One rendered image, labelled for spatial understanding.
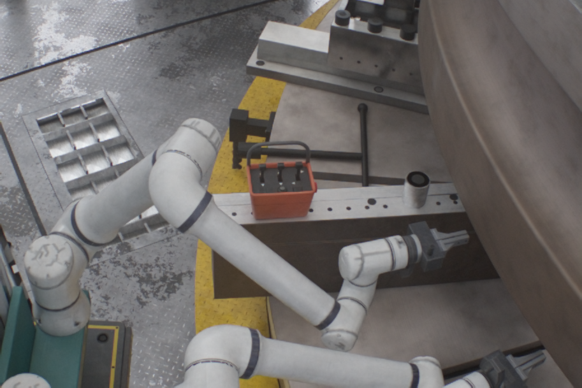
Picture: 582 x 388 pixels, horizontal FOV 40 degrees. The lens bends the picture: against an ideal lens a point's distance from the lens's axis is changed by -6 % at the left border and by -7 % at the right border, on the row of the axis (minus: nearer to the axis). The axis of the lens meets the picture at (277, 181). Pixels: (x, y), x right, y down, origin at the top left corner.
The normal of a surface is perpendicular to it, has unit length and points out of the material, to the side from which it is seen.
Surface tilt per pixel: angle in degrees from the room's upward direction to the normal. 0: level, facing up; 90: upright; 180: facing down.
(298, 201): 97
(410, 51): 90
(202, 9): 0
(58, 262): 10
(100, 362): 0
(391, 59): 90
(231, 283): 90
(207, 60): 0
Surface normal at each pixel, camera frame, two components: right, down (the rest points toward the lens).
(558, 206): -0.55, -0.44
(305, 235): 0.11, 0.71
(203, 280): 0.04, -0.70
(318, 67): -0.28, 0.67
